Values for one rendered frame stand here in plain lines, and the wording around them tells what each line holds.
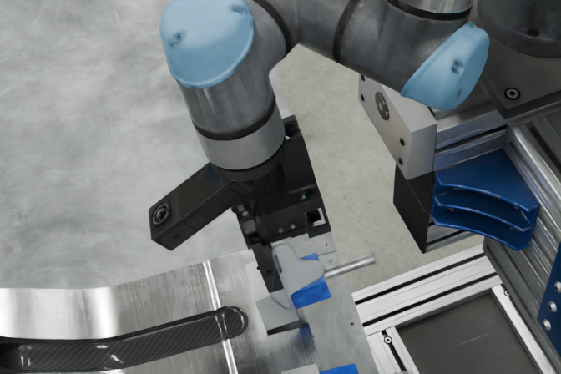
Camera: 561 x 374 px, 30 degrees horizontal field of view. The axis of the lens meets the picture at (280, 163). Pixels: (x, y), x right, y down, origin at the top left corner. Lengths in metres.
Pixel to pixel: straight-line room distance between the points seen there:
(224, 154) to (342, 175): 1.44
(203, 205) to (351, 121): 1.49
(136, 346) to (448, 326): 0.87
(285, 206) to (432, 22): 0.24
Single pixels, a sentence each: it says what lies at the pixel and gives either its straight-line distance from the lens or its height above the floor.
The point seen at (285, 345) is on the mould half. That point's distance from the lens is 1.11.
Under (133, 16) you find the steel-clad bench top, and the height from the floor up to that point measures 0.80.
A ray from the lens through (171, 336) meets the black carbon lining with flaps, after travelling 1.14.
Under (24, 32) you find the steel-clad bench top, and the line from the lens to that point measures 1.57.
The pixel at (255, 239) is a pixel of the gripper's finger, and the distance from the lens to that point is 0.98.
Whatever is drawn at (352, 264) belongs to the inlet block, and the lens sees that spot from 1.10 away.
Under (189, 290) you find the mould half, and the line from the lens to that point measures 1.15.
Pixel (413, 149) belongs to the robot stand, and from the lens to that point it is 1.16.
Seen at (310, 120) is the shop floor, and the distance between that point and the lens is 2.42.
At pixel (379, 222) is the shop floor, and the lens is 2.26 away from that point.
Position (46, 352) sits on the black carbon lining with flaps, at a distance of 1.12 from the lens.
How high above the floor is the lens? 1.88
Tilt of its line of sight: 53 degrees down
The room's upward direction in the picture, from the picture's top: 4 degrees counter-clockwise
